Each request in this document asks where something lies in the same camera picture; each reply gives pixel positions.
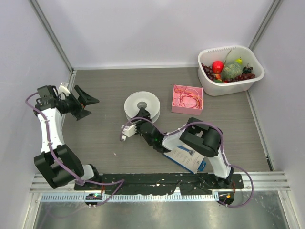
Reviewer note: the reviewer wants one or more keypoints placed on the red apple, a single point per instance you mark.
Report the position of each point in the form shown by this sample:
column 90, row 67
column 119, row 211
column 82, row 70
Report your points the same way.
column 217, row 67

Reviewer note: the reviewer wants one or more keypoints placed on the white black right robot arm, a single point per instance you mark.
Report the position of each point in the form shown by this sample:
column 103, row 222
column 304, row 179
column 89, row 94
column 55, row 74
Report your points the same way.
column 202, row 137

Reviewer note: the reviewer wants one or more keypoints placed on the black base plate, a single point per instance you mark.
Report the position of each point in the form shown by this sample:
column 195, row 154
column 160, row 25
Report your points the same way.
column 166, row 183

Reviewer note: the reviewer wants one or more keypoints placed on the green melon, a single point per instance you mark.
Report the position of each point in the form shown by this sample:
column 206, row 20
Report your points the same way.
column 231, row 70

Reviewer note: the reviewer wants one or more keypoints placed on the dark purple grape bunch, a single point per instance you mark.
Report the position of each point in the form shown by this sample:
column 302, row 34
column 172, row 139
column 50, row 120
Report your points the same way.
column 247, row 69

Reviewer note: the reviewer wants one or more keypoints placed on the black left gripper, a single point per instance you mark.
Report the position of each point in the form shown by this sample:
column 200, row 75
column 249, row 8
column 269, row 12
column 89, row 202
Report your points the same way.
column 85, row 99

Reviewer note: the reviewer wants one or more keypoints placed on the yellow green pear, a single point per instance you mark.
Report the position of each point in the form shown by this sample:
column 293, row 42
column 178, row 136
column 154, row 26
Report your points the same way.
column 239, row 60

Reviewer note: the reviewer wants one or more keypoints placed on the white plastic basket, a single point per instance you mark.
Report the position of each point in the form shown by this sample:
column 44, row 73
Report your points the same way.
column 227, row 55

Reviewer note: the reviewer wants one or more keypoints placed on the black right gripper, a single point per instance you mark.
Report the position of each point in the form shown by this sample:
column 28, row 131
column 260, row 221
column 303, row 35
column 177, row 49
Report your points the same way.
column 144, row 114

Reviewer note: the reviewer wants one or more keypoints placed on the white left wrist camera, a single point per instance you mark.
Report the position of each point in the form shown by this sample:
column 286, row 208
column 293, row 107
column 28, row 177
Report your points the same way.
column 63, row 88

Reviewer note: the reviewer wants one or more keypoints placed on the razor blister package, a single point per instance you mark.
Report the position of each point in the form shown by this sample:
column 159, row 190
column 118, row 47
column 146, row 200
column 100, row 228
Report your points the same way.
column 187, row 158

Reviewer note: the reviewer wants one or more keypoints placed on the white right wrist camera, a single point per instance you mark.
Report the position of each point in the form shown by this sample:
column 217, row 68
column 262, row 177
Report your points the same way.
column 127, row 132

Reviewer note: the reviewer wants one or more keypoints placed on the white perforated cable spool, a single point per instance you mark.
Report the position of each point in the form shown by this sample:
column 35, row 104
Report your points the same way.
column 142, row 99

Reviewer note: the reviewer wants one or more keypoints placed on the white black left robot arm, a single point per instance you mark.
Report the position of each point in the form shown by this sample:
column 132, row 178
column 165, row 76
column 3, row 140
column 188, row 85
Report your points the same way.
column 56, row 162

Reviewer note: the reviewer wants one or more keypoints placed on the pink open box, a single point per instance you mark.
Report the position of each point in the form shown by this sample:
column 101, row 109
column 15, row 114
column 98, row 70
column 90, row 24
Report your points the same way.
column 187, row 100

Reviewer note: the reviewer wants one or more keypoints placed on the red grape bunch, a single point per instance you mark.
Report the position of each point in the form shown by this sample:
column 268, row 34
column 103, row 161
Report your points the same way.
column 218, row 79

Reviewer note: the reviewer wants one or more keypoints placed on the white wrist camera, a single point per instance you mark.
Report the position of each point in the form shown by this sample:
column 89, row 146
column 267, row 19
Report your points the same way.
column 127, row 132
column 63, row 88

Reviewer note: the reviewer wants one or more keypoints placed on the white slotted cable duct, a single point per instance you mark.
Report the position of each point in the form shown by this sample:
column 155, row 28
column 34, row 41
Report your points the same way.
column 90, row 197

